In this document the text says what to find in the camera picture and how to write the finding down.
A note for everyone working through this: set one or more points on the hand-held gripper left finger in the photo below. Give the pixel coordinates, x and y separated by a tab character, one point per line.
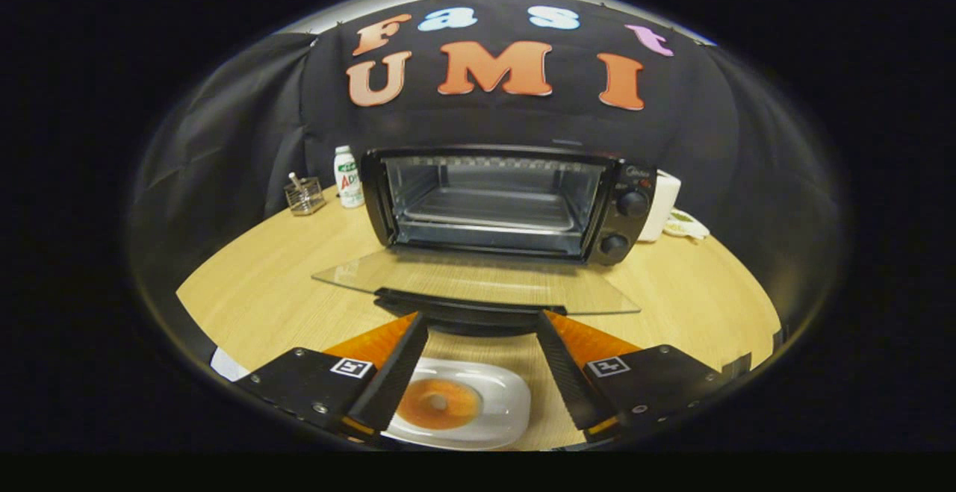
396	380

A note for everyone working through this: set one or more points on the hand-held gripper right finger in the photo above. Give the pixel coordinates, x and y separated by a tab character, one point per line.
564	380

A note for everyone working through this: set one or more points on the sugared orange donut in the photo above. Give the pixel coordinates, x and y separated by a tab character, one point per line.
461	410

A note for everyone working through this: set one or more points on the black toaster oven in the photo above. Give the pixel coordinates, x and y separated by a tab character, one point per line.
631	227

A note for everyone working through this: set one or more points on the white bread toaster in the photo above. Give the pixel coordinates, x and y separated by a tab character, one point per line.
661	208

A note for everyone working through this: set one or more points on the white oval plate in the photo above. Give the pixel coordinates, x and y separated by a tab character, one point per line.
502	402

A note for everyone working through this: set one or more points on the white paper sheet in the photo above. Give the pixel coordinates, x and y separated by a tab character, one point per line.
228	365

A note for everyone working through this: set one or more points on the white divided dish with beans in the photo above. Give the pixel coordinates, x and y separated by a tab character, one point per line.
683	225

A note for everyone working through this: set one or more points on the white bottle green label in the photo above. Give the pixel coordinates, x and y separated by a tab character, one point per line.
347	186

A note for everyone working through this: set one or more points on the thin stick in holder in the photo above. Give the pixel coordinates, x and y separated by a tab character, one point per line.
296	181

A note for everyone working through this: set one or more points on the black backdrop cloth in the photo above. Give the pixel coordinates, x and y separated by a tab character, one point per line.
224	141

